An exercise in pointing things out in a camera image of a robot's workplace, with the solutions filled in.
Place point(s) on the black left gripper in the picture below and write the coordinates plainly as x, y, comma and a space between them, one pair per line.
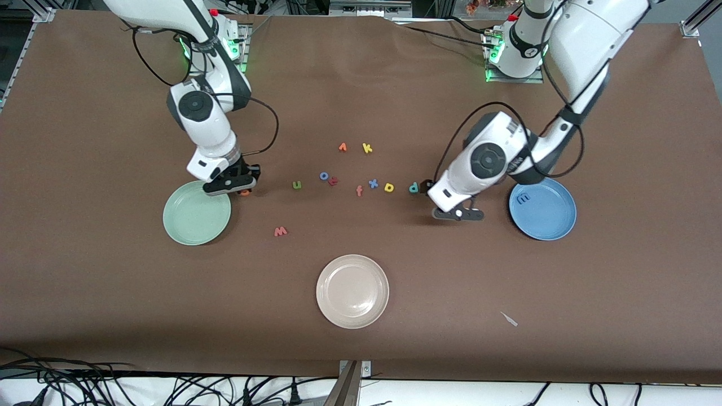
427, 185

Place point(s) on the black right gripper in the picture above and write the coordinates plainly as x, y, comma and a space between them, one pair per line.
248, 168

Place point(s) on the teal foam letter p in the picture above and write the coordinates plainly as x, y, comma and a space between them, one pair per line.
410, 188

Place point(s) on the pink foam letter w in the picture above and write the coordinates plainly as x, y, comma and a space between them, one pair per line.
280, 232

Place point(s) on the blue foam letter m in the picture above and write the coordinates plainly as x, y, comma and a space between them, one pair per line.
524, 199

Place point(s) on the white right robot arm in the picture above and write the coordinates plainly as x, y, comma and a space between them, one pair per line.
206, 121

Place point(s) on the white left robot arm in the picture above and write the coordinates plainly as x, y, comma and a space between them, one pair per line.
586, 34

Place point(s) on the green plate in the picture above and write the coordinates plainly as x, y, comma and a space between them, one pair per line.
196, 212

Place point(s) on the blue plate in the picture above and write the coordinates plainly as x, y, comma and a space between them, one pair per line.
550, 217

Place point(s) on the beige plate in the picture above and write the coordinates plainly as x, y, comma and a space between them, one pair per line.
352, 291

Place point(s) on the small grey tape scrap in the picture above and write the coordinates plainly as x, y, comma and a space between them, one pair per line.
509, 319

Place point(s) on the small orange object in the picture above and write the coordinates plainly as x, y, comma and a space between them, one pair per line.
472, 7

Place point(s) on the grey metal box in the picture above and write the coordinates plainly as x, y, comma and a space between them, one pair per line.
369, 7

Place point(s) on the black power plug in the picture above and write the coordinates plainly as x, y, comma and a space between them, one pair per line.
246, 396
294, 395

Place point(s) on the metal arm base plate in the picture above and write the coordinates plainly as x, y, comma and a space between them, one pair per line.
516, 80
243, 62

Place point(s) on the silver table edge bracket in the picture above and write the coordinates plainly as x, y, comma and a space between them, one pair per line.
366, 369

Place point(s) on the grey camera pole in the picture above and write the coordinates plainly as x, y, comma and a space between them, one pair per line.
344, 389

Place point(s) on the aluminium frame profile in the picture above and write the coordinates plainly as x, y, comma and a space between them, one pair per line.
692, 25
45, 15

